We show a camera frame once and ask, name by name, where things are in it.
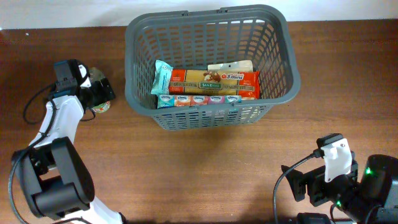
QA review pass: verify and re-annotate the green lid jar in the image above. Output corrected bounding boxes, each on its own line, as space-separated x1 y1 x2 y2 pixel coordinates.
92 101 111 113

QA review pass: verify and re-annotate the small tin can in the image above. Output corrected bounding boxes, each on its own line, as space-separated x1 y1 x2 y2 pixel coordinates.
89 67 106 83

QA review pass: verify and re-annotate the blue Kleenex tissue multipack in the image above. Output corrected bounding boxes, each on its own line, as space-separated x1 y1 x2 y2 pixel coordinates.
157 95 242 109

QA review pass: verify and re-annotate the mint green tissue pack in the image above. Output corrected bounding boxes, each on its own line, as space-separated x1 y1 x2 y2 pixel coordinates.
151 60 174 95

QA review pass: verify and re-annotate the red spaghetti pack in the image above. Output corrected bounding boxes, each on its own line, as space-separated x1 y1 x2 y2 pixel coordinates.
169 70 260 99

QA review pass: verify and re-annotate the grey plastic slatted basket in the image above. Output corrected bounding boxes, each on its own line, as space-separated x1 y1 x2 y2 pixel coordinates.
125 4 301 130

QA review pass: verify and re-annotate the beige powder pouch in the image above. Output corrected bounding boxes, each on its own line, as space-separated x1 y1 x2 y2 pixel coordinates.
207 60 254 72

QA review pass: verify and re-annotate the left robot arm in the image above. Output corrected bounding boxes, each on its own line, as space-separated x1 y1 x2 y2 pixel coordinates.
7 59 127 223

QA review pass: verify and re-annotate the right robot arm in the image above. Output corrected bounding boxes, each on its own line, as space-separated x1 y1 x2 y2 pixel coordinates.
280 133 397 223

